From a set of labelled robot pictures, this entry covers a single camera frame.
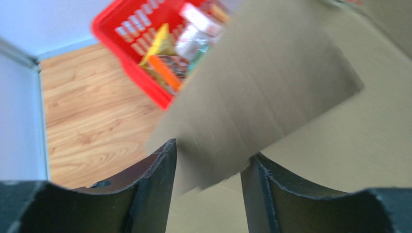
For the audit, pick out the red plastic shopping basket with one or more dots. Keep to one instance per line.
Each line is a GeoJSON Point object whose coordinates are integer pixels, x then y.
{"type": "Point", "coordinates": [128, 28]}

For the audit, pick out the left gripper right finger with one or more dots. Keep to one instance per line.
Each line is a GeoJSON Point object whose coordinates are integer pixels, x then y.
{"type": "Point", "coordinates": [279, 201]}

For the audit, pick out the brown cardboard sheet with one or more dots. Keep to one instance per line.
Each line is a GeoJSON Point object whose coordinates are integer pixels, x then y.
{"type": "Point", "coordinates": [322, 88]}

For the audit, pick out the orange snack box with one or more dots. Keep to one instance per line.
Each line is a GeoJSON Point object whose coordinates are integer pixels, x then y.
{"type": "Point", "coordinates": [173, 69]}

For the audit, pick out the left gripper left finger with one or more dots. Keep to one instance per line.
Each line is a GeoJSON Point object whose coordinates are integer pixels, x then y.
{"type": "Point", "coordinates": [136, 200]}

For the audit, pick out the yellow snack packet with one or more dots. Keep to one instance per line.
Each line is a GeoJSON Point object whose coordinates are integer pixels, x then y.
{"type": "Point", "coordinates": [163, 44]}

